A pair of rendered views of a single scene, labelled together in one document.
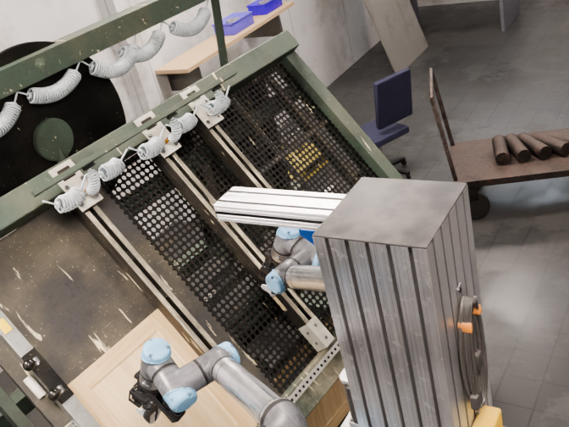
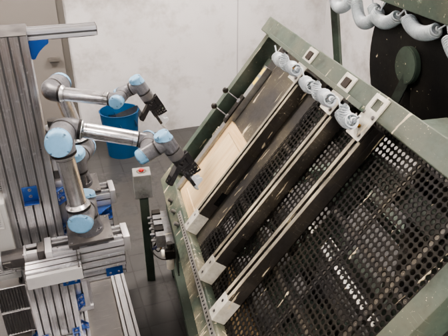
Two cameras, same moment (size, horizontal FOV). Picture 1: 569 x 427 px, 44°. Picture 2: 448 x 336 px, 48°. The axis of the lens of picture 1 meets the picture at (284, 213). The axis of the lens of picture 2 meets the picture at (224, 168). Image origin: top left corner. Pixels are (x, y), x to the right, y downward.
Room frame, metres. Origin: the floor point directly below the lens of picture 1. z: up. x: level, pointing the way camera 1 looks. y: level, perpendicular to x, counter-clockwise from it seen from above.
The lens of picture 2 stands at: (3.38, -1.59, 2.58)
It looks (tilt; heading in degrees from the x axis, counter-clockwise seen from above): 29 degrees down; 123
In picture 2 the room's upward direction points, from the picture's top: straight up
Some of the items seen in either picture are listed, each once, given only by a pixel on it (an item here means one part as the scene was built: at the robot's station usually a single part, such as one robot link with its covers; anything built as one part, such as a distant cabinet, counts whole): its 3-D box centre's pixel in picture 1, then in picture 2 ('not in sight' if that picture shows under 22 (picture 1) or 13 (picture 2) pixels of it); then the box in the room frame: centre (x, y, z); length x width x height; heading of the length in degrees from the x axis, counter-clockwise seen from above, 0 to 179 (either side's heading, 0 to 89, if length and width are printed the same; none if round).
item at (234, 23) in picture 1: (234, 24); not in sight; (6.15, 0.01, 1.37); 0.33 x 0.23 x 0.11; 143
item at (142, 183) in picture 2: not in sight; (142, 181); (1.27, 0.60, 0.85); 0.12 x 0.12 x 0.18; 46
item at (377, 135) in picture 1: (377, 128); not in sight; (5.29, -0.92, 0.45); 0.52 x 0.49 x 0.89; 46
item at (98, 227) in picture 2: not in sight; (87, 221); (1.60, -0.16, 1.09); 0.15 x 0.15 x 0.10
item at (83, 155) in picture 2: not in sight; (76, 159); (1.20, 0.14, 1.20); 0.13 x 0.12 x 0.14; 117
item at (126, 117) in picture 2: not in sight; (123, 129); (-0.36, 2.08, 0.28); 0.48 x 0.44 x 0.56; 53
